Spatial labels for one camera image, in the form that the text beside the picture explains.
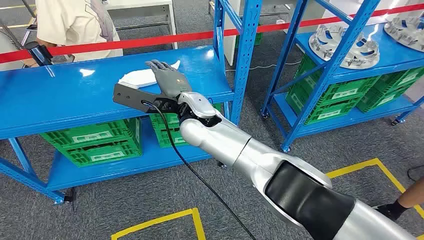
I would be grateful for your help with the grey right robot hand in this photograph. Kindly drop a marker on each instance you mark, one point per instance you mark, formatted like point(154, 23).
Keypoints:
point(170, 82)

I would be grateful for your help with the white curved plastic part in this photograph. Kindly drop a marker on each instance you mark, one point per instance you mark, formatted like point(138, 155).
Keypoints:
point(139, 78)

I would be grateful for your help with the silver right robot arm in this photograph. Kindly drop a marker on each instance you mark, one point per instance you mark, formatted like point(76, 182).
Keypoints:
point(232, 142)

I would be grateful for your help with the blue metal shelf rack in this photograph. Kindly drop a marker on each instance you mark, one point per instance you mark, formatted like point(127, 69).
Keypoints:
point(66, 92)
point(391, 53)

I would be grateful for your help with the silver wheel hub part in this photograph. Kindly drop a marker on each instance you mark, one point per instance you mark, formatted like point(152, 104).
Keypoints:
point(344, 46)
point(405, 31)

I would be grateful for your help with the red barrier tape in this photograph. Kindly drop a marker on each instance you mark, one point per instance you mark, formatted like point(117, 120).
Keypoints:
point(149, 41)

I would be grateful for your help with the white table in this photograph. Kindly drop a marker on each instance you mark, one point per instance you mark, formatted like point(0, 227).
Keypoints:
point(142, 5)

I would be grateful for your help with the person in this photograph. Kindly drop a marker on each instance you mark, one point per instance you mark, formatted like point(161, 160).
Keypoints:
point(397, 205)
point(76, 26)

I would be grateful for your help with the yellow floor tape square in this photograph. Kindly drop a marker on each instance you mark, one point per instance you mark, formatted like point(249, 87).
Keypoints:
point(198, 222)
point(351, 168)

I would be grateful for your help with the black and pale wrist camera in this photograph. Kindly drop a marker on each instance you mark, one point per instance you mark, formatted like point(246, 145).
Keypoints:
point(132, 96)

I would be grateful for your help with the black barrier post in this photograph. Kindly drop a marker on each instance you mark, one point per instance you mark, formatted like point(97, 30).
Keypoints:
point(38, 53)

